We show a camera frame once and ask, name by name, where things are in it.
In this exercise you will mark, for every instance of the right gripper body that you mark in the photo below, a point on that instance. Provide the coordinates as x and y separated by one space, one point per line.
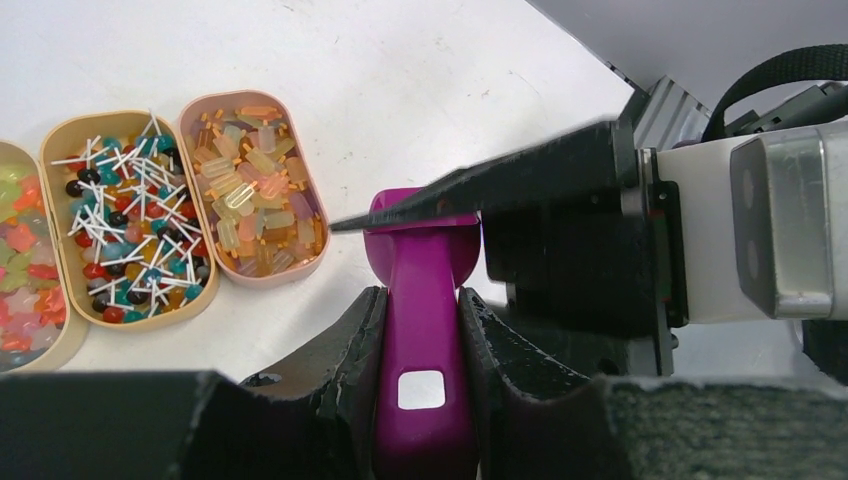
598 282

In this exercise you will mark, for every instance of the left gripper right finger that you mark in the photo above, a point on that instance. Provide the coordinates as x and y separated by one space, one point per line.
536 418

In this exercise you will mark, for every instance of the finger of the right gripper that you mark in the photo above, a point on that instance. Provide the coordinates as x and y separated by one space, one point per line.
595 159

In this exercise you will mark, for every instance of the tray of gummy candies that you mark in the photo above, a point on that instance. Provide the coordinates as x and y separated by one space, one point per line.
40 330

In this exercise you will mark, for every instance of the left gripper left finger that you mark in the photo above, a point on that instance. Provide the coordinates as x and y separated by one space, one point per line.
308 416

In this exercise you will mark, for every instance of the tray of popsicle candies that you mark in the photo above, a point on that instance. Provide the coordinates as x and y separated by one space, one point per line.
257 195

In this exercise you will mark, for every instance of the tray of lollipop candies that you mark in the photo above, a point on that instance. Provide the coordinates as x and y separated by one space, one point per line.
134 254

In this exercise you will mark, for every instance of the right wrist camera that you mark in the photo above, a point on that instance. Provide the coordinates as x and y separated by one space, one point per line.
764 224

